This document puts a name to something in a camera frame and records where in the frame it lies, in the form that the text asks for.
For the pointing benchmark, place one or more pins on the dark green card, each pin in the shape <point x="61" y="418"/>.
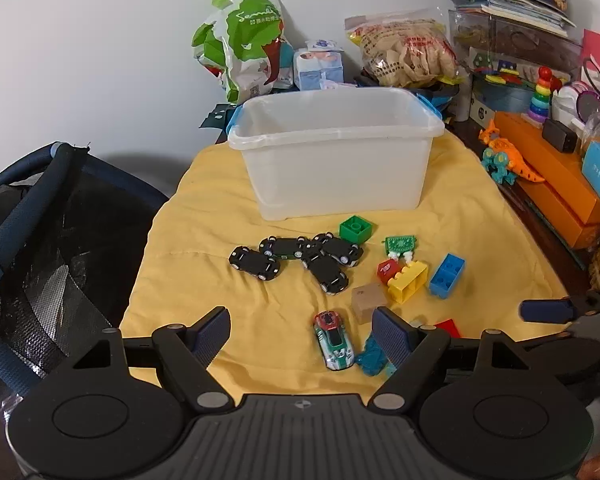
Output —
<point x="214" y="117"/>

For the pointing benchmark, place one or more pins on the flat orange box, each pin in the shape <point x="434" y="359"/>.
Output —
<point x="570" y="230"/>

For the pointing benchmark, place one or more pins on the stack of books and papers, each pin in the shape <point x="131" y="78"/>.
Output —
<point x="515" y="5"/>

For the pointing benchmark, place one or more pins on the grey bucket with colourful shapes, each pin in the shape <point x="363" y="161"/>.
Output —
<point x="500" y="95"/>

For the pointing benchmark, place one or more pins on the large orange box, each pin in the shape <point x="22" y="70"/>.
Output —
<point x="555" y="175"/>

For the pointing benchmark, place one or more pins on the clear plastic drawer organiser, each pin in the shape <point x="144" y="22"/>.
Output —
<point x="520" y="42"/>

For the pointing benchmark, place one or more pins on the orange dinosaur toy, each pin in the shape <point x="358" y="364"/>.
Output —
<point x="507" y="155"/>

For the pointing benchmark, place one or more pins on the green white plastic bag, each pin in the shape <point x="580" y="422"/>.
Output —
<point x="242" y="35"/>

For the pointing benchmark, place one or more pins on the white pink round container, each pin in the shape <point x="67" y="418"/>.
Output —
<point x="575" y="105"/>

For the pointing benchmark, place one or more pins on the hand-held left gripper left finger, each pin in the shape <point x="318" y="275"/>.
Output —
<point x="212" y="333"/>

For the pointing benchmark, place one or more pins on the red green toy car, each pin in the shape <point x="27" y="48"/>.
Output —
<point x="334" y="342"/>

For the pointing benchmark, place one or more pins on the yellow building brick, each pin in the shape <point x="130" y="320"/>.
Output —
<point x="407" y="284"/>

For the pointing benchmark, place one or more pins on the clear bag of snacks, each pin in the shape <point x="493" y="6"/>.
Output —
<point x="410" y="50"/>

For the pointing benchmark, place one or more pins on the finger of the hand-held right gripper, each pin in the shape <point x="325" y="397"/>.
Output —
<point x="545" y="311"/>

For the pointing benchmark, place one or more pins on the green building brick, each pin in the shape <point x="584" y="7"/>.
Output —
<point x="356" y="229"/>

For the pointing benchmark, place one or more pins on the tan wooden block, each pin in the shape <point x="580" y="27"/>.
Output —
<point x="366" y="302"/>

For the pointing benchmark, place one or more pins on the yellow cloth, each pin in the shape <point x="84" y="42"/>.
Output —
<point x="205" y="220"/>

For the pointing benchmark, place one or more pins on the teal toy piece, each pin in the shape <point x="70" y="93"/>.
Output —
<point x="372" y="360"/>

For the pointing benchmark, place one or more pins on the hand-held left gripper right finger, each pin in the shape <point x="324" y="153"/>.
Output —
<point x="390" y="333"/>

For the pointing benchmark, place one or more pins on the small red building brick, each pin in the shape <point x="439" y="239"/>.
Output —
<point x="386" y="272"/>

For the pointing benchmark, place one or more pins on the black power adapter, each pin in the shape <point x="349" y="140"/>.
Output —
<point x="560" y="135"/>

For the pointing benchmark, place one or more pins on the white plastic storage bin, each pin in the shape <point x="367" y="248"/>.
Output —
<point x="330" y="175"/>

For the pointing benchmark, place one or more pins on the blue white tissue pack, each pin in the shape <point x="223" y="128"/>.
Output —
<point x="317" y="67"/>

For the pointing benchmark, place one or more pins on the black toy car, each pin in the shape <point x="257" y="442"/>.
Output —
<point x="326" y="274"/>
<point x="340" y="249"/>
<point x="254" y="263"/>
<point x="282" y="247"/>

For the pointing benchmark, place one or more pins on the small grey toy piece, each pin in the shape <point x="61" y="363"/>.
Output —
<point x="416" y="321"/>

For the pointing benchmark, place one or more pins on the green toy piece white wheels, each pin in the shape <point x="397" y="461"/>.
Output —
<point x="400" y="245"/>

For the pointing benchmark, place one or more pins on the blue building brick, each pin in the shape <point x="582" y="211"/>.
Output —
<point x="446" y="275"/>

